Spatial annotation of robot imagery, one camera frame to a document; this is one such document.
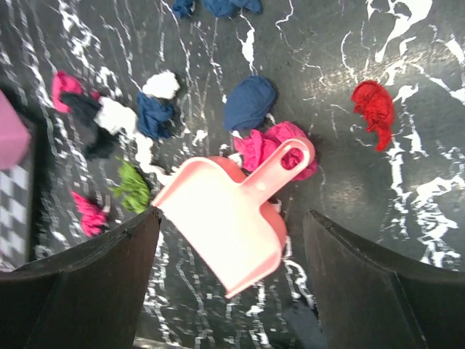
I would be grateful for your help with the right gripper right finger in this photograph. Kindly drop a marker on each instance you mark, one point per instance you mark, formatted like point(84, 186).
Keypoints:
point(371, 297)

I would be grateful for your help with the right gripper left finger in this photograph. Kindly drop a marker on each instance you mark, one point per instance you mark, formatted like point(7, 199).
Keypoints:
point(89, 296)

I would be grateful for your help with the pink plastic dustpan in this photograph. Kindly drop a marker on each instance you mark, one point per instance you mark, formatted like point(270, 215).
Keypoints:
point(226, 216)

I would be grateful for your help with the black paper scrap front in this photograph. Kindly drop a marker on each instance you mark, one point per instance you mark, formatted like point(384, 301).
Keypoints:
point(305, 324)

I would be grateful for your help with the magenta paper scrap lower left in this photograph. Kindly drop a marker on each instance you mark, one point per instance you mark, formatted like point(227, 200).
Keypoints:
point(93, 217)

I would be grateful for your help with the magenta paper scrap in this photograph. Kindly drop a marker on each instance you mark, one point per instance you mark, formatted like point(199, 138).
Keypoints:
point(258, 146)
point(65, 89)
point(93, 217)

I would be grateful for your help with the green paper scrap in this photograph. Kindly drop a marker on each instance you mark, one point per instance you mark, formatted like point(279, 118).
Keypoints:
point(133, 189)

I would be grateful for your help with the black white chessboard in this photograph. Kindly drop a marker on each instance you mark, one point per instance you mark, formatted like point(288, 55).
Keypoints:
point(17, 207)

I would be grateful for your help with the dark navy scrap centre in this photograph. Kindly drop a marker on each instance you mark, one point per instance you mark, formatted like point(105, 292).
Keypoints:
point(102, 144)

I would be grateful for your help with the pink metronome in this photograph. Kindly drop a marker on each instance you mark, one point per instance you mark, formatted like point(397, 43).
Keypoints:
point(15, 136)

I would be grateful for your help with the white paper scrap centre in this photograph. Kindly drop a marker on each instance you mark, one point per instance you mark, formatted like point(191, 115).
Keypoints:
point(114, 117)

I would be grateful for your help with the magenta paper scrap right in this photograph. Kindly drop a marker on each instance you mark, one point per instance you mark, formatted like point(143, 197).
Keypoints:
point(258, 146)

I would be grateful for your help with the blue paper scrap centre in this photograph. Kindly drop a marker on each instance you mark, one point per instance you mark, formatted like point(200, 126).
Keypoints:
point(153, 116)

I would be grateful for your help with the blue paper scrap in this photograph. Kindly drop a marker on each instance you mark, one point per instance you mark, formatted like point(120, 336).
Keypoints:
point(218, 8)
point(153, 116)
point(248, 104)

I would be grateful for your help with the red paper scrap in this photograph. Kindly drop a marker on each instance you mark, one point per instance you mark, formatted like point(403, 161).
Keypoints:
point(376, 106)

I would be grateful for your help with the magenta paper scrap upper left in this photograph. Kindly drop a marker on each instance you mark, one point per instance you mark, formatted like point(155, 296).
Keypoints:
point(65, 89)

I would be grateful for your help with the blue paper scrap right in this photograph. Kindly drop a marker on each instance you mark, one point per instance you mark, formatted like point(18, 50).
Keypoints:
point(248, 104)

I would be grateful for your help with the blue paper scrap top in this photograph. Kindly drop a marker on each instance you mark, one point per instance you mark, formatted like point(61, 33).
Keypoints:
point(218, 8)

